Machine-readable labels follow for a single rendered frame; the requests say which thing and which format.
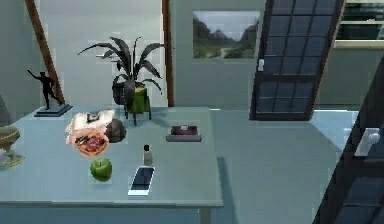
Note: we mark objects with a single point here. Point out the dark red box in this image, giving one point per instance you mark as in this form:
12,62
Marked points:
184,132

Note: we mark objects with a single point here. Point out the pale blue table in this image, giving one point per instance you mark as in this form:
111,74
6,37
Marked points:
186,166

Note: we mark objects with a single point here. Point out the small grey bottle black cap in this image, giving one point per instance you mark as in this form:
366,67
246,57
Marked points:
147,156

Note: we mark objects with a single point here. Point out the dark house plant green pot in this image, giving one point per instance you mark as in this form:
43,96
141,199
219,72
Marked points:
133,76

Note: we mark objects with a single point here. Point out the dark round lump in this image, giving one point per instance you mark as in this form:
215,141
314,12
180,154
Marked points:
116,130

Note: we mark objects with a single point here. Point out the white framed phone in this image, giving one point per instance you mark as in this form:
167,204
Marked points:
142,180

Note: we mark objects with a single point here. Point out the framed mountain landscape picture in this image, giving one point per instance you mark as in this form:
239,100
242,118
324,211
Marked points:
226,35

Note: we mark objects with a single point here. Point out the orange plate with food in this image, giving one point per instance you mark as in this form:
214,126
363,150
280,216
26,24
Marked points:
92,144

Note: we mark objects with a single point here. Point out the green apple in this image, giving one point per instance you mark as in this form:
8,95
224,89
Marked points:
101,169

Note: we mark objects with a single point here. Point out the dark glass panel door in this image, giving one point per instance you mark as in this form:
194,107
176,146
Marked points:
293,60
360,173

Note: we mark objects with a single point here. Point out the black figure statue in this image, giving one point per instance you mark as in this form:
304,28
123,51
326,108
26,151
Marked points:
48,90

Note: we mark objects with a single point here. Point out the green footed bowl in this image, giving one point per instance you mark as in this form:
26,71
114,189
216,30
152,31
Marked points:
8,143

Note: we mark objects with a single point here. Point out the window with pale frame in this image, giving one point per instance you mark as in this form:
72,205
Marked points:
361,23

